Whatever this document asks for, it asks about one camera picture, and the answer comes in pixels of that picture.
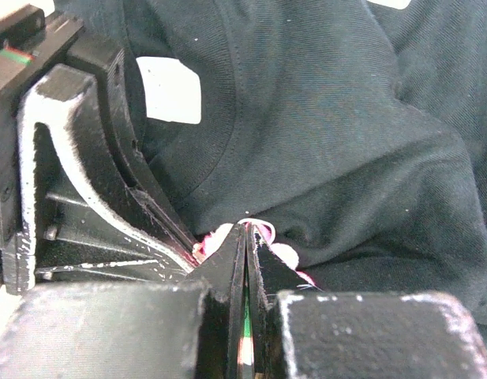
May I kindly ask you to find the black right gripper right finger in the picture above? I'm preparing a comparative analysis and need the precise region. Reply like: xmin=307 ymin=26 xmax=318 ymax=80
xmin=246 ymin=227 xmax=487 ymax=378

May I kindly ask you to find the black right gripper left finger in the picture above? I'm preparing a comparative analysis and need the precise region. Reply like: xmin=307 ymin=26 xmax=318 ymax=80
xmin=0 ymin=225 xmax=245 ymax=378

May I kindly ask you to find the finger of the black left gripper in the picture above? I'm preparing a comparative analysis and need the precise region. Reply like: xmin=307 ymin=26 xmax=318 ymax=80
xmin=2 ymin=64 xmax=196 ymax=295
xmin=66 ymin=37 xmax=195 ymax=252

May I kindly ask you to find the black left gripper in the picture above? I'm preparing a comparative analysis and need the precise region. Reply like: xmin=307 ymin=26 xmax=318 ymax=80
xmin=0 ymin=5 xmax=83 ymax=250

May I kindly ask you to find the pink flower brooch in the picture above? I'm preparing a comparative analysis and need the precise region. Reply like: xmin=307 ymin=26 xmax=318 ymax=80
xmin=192 ymin=218 xmax=315 ymax=287

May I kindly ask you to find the black garment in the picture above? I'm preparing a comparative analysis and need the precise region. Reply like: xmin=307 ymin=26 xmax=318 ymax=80
xmin=53 ymin=0 xmax=487 ymax=328

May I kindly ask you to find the white paper label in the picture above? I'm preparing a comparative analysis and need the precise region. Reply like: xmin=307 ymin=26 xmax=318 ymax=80
xmin=137 ymin=56 xmax=201 ymax=125

